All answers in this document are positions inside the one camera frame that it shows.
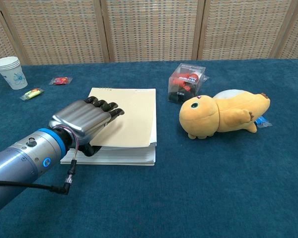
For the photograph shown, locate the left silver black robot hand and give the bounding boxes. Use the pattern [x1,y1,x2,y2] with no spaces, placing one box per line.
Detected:
[48,96,126,158]

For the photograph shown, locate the yellow notepad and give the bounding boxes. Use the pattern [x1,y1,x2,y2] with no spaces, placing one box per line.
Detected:
[60,87,157,166]

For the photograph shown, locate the red wrapped candy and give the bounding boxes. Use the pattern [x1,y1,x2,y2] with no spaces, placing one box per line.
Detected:
[49,76,73,86]

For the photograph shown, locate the yellow green wrapped candy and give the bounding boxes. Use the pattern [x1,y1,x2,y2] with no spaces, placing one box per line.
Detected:
[19,87,45,101]

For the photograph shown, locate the white paper cup stack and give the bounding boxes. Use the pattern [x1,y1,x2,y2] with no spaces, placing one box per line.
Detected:
[0,56,28,90]

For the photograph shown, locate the clear box with red toy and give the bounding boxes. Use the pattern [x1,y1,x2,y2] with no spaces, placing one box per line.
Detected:
[167,62,207,103]

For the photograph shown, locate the woven folding screen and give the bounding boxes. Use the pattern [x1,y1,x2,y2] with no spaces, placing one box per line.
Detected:
[0,0,298,66]

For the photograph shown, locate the yellow plush toy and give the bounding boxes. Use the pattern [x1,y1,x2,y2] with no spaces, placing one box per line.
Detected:
[179,88,272,140]

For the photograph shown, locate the blue table cloth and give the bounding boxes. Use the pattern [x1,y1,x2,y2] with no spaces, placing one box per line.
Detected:
[0,59,298,238]

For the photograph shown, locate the blue wrapped candy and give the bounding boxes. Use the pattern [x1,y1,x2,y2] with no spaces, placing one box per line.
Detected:
[253,115,273,128]

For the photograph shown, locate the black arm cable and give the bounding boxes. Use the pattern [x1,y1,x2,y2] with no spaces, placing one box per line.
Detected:
[0,135,78,196]

